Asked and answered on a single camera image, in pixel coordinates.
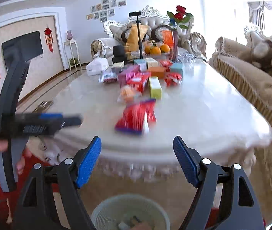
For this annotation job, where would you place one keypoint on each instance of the orange small box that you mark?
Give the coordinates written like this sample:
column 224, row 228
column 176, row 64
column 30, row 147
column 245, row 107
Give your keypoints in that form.
column 158, row 72

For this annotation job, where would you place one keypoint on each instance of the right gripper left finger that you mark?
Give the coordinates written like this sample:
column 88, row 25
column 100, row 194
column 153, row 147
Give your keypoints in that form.
column 36, row 207

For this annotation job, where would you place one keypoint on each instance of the teal carton box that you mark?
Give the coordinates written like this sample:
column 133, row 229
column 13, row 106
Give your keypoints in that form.
column 177, row 68

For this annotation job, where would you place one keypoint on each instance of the white tissue pack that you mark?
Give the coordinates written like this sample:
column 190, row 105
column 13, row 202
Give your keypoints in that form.
column 97, row 66

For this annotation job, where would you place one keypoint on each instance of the yellow green carton box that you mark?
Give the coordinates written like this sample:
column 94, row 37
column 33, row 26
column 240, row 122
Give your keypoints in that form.
column 155, row 88

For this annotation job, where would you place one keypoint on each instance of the silver purple snack bag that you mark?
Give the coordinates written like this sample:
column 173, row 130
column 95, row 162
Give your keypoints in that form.
column 108, row 77

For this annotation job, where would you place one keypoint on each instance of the ornate marble coffee table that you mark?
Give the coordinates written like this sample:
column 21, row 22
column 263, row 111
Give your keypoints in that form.
column 206, row 111

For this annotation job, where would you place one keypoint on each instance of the orange fruit right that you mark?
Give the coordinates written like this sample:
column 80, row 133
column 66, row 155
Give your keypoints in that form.
column 165, row 48

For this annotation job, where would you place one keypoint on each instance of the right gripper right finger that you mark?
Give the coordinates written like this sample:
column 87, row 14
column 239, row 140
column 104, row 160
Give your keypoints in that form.
column 239, row 207

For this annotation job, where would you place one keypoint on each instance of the white side stand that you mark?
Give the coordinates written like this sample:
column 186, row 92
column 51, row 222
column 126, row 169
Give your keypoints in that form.
column 72, row 54

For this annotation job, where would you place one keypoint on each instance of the red carton box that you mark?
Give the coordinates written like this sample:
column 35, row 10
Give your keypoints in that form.
column 139, row 81

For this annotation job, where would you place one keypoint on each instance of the wall television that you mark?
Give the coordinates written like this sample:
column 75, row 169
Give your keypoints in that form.
column 22, row 48

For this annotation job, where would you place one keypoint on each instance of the mint mesh waste basket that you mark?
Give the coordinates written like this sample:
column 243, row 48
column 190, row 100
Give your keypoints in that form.
column 123, row 211

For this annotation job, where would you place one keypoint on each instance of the orange fruit left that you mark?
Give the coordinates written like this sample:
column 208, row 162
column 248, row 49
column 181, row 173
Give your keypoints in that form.
column 155, row 51

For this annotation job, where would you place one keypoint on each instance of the wall photo frames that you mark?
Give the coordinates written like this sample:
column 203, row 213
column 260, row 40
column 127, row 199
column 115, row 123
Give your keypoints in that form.
column 104, row 10

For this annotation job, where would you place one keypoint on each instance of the black phone stand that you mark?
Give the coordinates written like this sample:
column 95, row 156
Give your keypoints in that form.
column 137, row 14

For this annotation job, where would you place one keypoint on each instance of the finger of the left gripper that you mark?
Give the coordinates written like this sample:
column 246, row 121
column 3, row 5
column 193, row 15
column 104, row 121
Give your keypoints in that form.
column 46, row 124

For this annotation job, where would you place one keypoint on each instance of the black round speaker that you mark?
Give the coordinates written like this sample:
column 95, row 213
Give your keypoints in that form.
column 118, row 51

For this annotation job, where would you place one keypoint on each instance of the orange fruit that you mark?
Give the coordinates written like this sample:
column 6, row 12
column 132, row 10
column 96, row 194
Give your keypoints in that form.
column 165, row 48
column 155, row 51

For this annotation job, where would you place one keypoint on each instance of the black speaker base box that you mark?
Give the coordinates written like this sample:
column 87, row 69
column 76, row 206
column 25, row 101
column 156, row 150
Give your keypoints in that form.
column 119, row 59

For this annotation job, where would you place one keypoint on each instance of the red chinese knot ornament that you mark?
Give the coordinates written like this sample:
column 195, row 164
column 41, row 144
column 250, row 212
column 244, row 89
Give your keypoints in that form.
column 49, row 38

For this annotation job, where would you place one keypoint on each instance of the pink vase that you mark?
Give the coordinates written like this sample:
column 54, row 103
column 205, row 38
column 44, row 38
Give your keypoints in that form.
column 69, row 35

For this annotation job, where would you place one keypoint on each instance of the yellow paper bag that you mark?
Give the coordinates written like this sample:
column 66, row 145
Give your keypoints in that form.
column 132, row 41

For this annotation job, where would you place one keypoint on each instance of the red snack bag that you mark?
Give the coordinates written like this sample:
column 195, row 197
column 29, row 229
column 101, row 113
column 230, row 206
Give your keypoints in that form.
column 137, row 117

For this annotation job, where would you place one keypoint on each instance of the beige sofa right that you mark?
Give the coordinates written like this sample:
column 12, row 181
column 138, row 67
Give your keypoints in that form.
column 249, row 68

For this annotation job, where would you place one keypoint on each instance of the red strawberry snack pack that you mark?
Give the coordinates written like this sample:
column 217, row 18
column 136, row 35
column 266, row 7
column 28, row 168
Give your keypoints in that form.
column 173, row 79

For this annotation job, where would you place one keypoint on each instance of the red greeting sign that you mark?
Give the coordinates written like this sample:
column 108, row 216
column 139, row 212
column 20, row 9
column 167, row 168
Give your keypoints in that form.
column 168, row 37

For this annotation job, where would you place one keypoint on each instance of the magenta carton box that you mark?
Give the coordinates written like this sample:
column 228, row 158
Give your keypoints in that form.
column 127, row 74

